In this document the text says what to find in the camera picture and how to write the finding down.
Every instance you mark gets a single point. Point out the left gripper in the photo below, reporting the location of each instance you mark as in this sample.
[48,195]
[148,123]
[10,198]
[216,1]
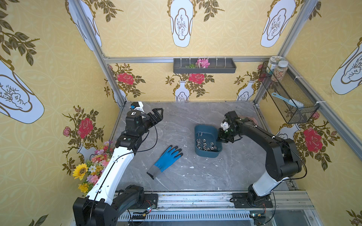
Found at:
[148,118]

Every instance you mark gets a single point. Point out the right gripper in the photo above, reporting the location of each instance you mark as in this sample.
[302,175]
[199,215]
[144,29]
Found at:
[227,133]

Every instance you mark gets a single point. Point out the teal plastic storage box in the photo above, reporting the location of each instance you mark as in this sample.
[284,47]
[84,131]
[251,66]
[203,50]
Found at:
[206,144]

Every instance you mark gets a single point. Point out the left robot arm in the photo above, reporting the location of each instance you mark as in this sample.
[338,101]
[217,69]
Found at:
[100,207]

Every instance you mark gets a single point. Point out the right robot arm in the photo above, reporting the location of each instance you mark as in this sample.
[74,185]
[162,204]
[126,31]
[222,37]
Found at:
[282,161]

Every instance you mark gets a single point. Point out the pink plastic comb brush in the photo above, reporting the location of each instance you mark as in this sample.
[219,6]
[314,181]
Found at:
[254,120]

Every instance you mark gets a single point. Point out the blue grey work glove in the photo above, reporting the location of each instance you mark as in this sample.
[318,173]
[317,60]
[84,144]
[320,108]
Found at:
[168,158]

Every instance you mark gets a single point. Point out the light blue brush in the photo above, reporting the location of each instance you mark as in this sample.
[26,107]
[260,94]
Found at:
[291,102]

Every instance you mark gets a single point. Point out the pink flower on shelf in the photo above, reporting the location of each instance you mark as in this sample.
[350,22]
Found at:
[203,63]

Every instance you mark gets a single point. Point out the spice jar white lid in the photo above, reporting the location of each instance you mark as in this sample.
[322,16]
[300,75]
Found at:
[280,71]

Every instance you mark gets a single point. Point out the glass jar behind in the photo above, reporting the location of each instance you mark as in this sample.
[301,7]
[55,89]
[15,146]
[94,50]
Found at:
[272,63]

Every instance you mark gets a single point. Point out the colourful artificial flower bouquet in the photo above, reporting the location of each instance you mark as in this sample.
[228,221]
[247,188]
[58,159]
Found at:
[95,162]

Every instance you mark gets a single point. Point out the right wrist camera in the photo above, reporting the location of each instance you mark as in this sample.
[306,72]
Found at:
[225,125]

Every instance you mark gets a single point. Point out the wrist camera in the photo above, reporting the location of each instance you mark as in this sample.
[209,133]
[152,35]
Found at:
[137,106]
[225,125]

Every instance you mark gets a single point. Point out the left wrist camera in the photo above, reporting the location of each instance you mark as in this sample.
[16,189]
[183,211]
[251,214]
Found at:
[137,106]

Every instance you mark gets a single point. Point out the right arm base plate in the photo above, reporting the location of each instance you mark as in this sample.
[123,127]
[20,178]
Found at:
[249,200]

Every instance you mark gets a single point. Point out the dark grey wall shelf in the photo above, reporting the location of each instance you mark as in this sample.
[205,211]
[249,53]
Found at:
[187,65]

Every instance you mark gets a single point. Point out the black wire mesh basket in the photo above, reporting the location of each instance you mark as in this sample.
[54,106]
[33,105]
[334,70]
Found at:
[290,87]

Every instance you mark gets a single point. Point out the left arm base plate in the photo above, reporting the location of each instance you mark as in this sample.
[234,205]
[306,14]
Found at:
[150,201]

